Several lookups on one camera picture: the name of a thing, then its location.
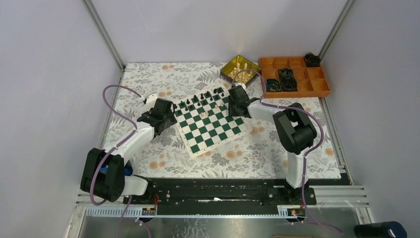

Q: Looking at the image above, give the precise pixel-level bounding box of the gold chess piece tin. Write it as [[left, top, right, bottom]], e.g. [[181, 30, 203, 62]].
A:
[[219, 55, 262, 87]]

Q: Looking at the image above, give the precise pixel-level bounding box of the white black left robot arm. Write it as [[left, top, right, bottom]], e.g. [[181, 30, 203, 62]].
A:
[[80, 96, 176, 204]]

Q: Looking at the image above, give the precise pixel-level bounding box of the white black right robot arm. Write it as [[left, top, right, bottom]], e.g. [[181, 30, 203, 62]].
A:
[[228, 85, 317, 204]]

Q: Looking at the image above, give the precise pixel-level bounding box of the green white chess board mat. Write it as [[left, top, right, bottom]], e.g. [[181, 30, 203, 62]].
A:
[[175, 85, 251, 158]]

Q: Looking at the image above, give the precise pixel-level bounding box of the black coil tray lower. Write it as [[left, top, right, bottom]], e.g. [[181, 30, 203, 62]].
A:
[[280, 77, 298, 92]]

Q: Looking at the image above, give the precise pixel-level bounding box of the black coil tray upper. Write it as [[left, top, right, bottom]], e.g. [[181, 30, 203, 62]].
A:
[[278, 68, 294, 78]]

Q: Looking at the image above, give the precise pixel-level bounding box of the floral table mat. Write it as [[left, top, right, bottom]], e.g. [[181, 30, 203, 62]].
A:
[[102, 62, 342, 179]]

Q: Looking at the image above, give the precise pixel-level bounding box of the wooden compartment tray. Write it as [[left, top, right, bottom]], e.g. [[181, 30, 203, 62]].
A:
[[258, 57, 331, 98]]

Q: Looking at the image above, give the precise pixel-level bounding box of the black coil outside tray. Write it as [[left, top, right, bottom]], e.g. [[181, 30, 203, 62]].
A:
[[304, 53, 321, 67]]

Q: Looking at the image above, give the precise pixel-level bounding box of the dark cylinder bottom right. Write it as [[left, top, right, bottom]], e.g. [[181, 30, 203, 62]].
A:
[[354, 221, 408, 238]]

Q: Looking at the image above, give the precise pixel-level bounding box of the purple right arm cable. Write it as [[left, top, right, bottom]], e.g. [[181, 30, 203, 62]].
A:
[[231, 69, 345, 236]]

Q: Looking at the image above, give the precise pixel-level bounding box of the black mounting base rail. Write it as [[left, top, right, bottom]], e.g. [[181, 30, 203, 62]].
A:
[[131, 178, 317, 216]]

